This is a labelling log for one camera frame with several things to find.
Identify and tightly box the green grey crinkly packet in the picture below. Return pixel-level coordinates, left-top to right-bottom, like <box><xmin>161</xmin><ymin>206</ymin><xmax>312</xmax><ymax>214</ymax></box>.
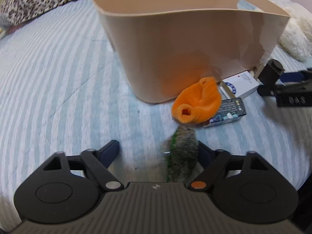
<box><xmin>161</xmin><ymin>125</ymin><xmax>199</xmax><ymax>182</ymax></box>

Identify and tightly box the dark blue small box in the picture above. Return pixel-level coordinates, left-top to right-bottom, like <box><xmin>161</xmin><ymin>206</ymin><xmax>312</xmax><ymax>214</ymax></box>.
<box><xmin>203</xmin><ymin>98</ymin><xmax>247</xmax><ymax>128</ymax></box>

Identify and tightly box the orange sock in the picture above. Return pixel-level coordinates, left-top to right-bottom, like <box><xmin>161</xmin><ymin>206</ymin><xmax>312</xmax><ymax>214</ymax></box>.
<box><xmin>171</xmin><ymin>77</ymin><xmax>222</xmax><ymax>124</ymax></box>

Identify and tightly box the black cube box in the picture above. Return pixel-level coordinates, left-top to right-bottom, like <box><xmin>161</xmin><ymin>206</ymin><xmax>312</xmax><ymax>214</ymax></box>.
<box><xmin>258</xmin><ymin>59</ymin><xmax>285</xmax><ymax>86</ymax></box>

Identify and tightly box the wooden clothespin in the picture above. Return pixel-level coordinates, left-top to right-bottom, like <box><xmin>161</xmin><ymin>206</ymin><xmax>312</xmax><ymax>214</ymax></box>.
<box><xmin>254</xmin><ymin>63</ymin><xmax>265</xmax><ymax>78</ymax></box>

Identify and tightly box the white blue card box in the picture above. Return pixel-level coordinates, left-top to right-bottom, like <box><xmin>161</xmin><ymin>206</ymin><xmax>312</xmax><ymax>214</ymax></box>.
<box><xmin>219</xmin><ymin>71</ymin><xmax>259</xmax><ymax>99</ymax></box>

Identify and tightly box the white fluffy plush toy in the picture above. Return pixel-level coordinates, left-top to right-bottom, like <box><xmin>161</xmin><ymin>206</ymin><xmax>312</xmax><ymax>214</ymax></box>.
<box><xmin>279</xmin><ymin>3</ymin><xmax>311</xmax><ymax>62</ymax></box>

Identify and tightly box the striped light blue bedsheet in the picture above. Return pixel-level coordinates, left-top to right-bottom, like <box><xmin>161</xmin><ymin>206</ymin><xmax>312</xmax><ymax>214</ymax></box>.
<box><xmin>1</xmin><ymin>0</ymin><xmax>311</xmax><ymax>231</ymax></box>

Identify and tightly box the beige plastic storage bin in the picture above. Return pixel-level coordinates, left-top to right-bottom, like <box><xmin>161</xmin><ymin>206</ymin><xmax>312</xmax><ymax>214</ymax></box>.
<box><xmin>93</xmin><ymin>0</ymin><xmax>290</xmax><ymax>103</ymax></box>

